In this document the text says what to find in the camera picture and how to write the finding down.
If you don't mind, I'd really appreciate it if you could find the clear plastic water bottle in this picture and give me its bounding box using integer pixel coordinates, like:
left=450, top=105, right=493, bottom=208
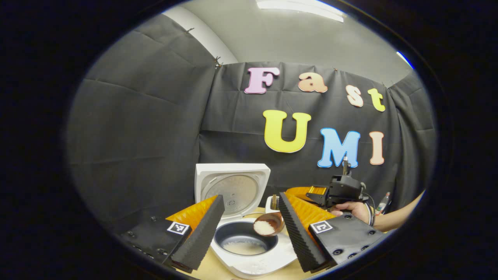
left=375, top=192, right=391, bottom=216

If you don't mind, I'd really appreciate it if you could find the small ceiling light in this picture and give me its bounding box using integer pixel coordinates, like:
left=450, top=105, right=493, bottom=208
left=396, top=51, right=415, bottom=70

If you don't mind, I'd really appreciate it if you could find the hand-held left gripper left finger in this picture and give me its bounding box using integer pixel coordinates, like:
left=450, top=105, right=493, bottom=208
left=119, top=194, right=226, bottom=273

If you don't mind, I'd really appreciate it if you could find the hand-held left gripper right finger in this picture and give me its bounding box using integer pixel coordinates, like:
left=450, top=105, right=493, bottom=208
left=278, top=192, right=390, bottom=273

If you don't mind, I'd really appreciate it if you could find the black backdrop cloth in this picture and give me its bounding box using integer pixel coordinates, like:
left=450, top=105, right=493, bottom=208
left=66, top=14, right=436, bottom=234

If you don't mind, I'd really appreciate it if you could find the brown wooden spoon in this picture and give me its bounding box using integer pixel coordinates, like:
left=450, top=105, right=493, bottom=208
left=253, top=212, right=284, bottom=237

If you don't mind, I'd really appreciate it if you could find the white toaster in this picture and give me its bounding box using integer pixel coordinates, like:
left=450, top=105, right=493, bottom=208
left=265, top=194, right=281, bottom=214

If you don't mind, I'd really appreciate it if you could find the white rice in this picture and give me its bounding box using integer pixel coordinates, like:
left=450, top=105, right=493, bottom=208
left=254, top=220, right=276, bottom=236
left=223, top=240, right=269, bottom=256

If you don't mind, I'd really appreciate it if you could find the white rice cooker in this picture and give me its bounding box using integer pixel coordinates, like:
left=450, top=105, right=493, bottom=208
left=195, top=163, right=298, bottom=279

